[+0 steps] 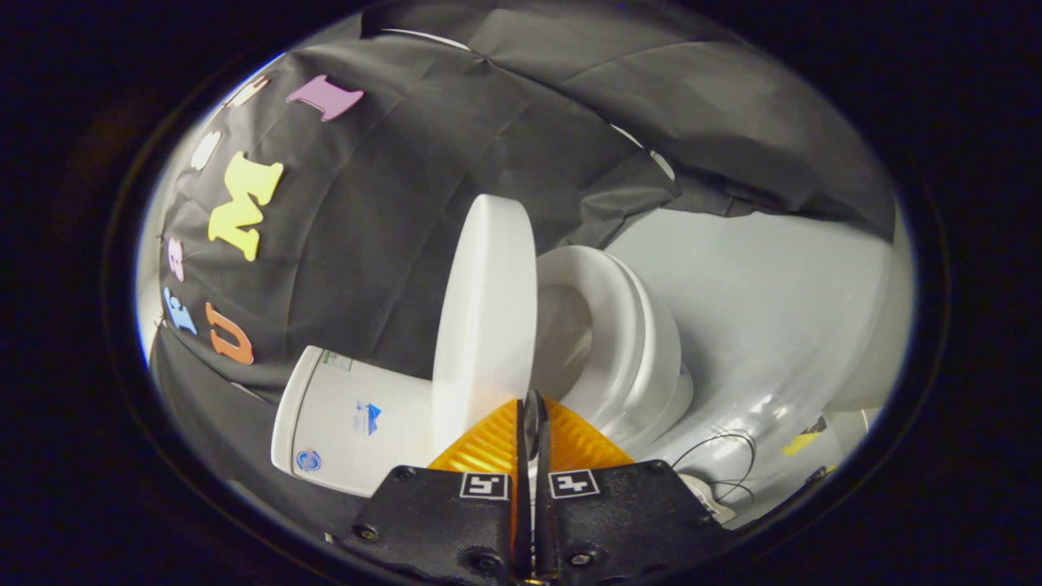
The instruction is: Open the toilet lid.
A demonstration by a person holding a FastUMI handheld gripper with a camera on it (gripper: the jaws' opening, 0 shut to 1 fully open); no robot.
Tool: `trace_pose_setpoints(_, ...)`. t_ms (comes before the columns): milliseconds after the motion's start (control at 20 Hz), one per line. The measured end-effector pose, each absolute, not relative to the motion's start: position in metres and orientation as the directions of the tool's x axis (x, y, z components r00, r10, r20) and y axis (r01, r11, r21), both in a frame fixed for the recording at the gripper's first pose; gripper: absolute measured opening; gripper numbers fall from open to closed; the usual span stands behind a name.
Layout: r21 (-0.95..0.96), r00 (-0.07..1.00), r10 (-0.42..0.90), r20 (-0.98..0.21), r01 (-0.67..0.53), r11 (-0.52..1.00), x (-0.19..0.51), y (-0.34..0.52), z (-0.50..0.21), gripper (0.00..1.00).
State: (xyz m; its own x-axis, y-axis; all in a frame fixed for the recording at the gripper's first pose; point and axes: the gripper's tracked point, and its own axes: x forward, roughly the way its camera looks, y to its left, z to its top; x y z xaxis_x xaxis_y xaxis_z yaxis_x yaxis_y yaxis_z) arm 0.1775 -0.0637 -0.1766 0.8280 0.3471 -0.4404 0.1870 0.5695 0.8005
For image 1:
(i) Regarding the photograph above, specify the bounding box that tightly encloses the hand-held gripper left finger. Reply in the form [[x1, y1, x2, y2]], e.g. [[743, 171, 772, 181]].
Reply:
[[332, 391, 535, 585]]

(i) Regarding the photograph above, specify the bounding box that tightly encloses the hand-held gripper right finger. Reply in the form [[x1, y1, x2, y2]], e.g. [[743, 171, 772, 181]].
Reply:
[[533, 389, 731, 584]]

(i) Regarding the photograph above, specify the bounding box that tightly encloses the black lid pull tab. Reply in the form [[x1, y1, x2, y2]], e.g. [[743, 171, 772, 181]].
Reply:
[[524, 390, 544, 465]]

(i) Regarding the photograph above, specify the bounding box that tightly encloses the white toilet lid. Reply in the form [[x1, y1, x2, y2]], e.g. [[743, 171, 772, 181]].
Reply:
[[431, 194, 539, 458]]

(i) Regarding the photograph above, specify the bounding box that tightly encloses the white ceramic toilet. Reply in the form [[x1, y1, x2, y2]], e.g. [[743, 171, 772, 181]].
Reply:
[[270, 244, 695, 498]]

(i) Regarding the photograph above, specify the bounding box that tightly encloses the white toilet seat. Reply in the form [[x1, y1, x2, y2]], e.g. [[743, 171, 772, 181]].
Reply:
[[532, 245, 654, 432]]

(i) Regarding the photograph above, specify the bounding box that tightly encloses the white power adapter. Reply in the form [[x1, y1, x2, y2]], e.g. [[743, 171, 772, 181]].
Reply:
[[679, 474, 735, 523]]

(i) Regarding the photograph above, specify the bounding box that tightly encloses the black backdrop cloth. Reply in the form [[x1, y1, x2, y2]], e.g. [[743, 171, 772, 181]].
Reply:
[[149, 0, 898, 522]]

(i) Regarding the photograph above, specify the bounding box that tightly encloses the thin black cable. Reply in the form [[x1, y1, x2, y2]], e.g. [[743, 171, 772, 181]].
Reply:
[[671, 429, 759, 507]]

